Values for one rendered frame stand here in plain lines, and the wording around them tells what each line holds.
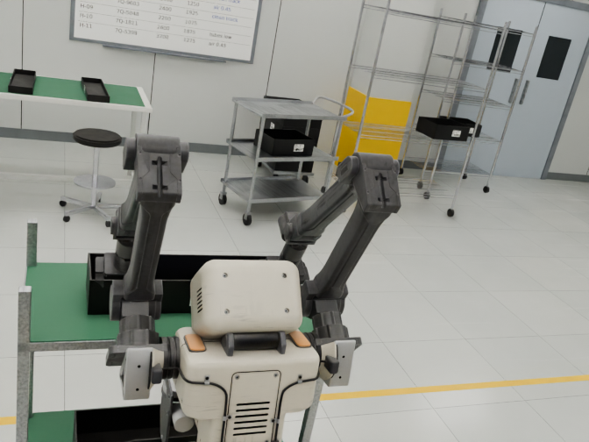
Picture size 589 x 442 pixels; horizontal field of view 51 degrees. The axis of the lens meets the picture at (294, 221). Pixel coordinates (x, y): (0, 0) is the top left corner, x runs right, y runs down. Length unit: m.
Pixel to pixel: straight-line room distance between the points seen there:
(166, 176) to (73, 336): 0.79
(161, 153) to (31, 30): 5.33
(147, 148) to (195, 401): 0.49
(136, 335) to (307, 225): 0.49
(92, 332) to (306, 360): 0.72
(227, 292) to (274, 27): 5.58
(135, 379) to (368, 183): 0.59
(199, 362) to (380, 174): 0.51
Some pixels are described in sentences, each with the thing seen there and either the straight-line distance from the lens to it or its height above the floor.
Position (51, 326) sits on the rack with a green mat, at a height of 0.95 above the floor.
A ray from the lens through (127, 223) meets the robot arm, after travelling 1.40.
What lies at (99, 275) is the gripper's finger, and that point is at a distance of 1.61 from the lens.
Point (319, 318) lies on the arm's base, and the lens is 1.43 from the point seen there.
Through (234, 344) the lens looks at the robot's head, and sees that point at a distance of 1.24.
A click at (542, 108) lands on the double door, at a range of 8.57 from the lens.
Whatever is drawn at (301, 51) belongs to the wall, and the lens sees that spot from 6.81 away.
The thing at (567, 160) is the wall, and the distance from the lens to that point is 9.19.
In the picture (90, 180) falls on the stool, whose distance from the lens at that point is 4.85.
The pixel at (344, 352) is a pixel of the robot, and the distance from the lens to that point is 1.39.
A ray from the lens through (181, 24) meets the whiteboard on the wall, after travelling 6.44.
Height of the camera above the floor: 1.94
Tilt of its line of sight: 21 degrees down
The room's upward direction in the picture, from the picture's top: 11 degrees clockwise
